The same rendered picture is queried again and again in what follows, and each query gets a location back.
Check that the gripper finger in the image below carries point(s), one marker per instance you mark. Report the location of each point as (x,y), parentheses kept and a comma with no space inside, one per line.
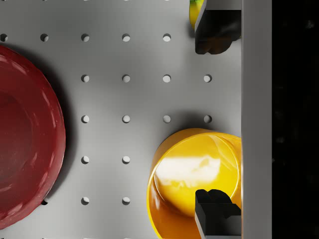
(219,216)
(219,30)

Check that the banana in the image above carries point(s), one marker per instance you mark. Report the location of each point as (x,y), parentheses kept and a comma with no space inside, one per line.
(195,11)

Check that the yellow bowl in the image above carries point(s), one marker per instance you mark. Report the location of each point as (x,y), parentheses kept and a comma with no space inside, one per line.
(179,169)

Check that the red plate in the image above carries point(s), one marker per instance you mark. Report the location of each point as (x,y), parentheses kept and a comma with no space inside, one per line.
(27,139)

